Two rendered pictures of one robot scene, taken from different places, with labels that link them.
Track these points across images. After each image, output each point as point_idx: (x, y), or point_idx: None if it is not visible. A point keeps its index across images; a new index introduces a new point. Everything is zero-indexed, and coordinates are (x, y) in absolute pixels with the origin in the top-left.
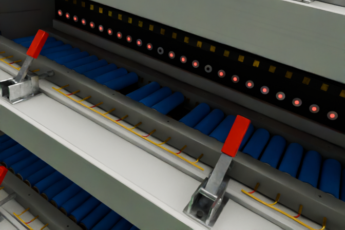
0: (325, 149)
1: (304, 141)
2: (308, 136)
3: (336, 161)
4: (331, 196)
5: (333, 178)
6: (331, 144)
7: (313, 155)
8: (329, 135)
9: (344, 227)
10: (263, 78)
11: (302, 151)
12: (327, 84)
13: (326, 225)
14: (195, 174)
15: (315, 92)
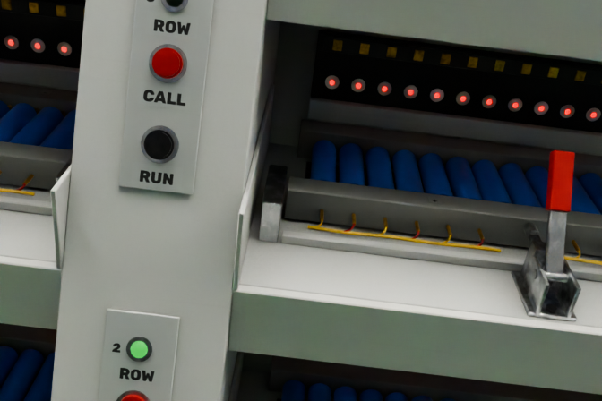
0: (37, 96)
1: (6, 95)
2: (18, 86)
3: (49, 108)
4: (6, 142)
5: (31, 126)
6: (52, 89)
7: (15, 108)
8: (46, 76)
9: (24, 174)
10: None
11: (3, 108)
12: None
13: (7, 181)
14: None
15: (2, 16)
